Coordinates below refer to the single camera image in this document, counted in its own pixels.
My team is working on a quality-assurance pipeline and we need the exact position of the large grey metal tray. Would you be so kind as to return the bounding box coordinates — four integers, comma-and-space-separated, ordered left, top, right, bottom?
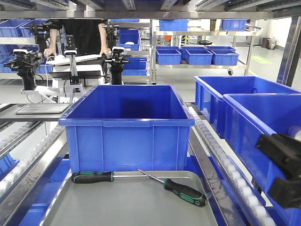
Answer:
41, 171, 217, 226

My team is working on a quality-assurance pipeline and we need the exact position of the white robot station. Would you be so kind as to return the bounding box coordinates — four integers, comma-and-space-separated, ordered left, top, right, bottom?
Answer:
4, 23, 130, 103

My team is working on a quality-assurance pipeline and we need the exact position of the screwdriver green black handle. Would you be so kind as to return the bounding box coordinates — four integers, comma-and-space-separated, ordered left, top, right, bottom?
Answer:
71, 171, 144, 184
137, 169, 207, 207

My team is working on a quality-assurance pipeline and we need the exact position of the steel roller shelf rack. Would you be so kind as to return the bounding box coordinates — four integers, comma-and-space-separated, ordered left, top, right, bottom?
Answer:
0, 0, 301, 226

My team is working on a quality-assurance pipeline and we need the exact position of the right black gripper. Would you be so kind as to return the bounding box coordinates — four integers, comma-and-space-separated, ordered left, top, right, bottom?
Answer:
256, 133, 301, 209

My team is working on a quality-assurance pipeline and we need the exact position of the small metal tray on shelf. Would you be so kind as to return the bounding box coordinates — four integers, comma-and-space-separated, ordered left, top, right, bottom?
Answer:
15, 104, 69, 115

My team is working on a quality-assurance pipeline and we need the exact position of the blue bin right near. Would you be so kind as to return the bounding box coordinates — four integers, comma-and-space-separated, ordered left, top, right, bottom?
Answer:
223, 94, 301, 226

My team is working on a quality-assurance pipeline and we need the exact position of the blue bin behind tray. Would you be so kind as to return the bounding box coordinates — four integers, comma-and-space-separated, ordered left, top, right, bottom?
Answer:
59, 85, 195, 172

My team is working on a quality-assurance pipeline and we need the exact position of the person in black shirt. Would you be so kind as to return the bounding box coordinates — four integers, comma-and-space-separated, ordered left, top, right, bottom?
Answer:
44, 19, 110, 58

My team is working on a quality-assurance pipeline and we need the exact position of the blue bin right far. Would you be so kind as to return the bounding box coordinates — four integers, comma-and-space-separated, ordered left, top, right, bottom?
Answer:
193, 75, 294, 139

